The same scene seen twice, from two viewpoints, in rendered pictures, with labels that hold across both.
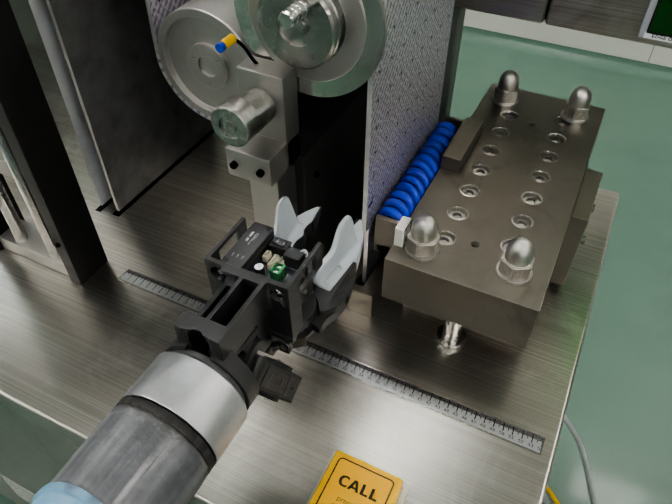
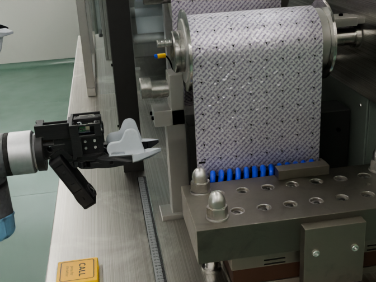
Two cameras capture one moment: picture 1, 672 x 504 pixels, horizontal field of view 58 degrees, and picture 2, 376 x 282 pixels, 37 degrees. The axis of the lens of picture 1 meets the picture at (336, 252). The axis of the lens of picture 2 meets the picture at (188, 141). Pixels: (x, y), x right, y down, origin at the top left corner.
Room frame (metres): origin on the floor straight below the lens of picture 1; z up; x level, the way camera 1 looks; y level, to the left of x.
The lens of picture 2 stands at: (-0.05, -0.80, 1.47)
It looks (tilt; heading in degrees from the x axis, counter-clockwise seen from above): 22 degrees down; 56
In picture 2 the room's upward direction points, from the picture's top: 3 degrees counter-clockwise
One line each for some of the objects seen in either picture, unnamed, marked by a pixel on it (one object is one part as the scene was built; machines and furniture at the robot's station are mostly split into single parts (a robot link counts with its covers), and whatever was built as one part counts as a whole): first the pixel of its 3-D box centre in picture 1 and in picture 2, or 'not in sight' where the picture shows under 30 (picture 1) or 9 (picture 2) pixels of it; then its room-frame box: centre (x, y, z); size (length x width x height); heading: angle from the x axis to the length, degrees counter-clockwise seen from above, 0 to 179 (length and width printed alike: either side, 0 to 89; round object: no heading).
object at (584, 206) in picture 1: (576, 228); (332, 253); (0.55, -0.30, 0.97); 0.10 x 0.03 x 0.11; 154
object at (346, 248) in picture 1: (343, 242); (133, 144); (0.37, -0.01, 1.12); 0.09 x 0.03 x 0.06; 145
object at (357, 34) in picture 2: not in sight; (339, 37); (0.78, -0.11, 1.25); 0.07 x 0.04 x 0.04; 154
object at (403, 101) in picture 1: (409, 107); (258, 126); (0.59, -0.08, 1.11); 0.23 x 0.01 x 0.18; 154
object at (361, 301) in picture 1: (399, 229); not in sight; (0.60, -0.09, 0.92); 0.28 x 0.04 x 0.04; 154
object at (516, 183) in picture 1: (505, 192); (303, 207); (0.58, -0.21, 1.00); 0.40 x 0.16 x 0.06; 154
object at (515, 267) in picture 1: (518, 256); (216, 204); (0.42, -0.18, 1.05); 0.04 x 0.04 x 0.04
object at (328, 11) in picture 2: not in sight; (320, 38); (0.74, -0.09, 1.25); 0.15 x 0.01 x 0.15; 64
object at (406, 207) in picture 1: (422, 171); (264, 173); (0.59, -0.10, 1.03); 0.21 x 0.04 x 0.03; 154
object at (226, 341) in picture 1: (250, 314); (71, 143); (0.29, 0.06, 1.12); 0.12 x 0.08 x 0.09; 154
